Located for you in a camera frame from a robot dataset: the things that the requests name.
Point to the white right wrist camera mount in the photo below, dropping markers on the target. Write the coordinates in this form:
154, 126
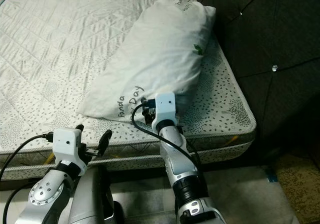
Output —
166, 109

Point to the grey left robot leg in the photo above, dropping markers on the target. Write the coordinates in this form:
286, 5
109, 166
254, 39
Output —
95, 199

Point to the dark tufted headboard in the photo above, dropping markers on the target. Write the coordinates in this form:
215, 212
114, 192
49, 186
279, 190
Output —
270, 34

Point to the grey quilted mattress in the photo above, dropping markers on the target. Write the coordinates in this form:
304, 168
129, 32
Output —
60, 49

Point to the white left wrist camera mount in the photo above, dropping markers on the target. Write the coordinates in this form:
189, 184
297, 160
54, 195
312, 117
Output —
69, 146

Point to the brown rug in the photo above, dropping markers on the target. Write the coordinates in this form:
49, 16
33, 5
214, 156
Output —
300, 189

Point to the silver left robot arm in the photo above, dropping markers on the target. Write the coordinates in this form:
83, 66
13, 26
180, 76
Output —
42, 196

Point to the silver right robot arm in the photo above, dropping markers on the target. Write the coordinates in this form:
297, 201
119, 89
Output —
175, 154

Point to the white pillow with black print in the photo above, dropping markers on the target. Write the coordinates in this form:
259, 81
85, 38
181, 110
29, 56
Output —
155, 64

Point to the dark bed frame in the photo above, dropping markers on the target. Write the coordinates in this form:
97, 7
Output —
225, 161

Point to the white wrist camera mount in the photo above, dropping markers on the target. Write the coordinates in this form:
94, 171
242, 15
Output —
69, 146
166, 109

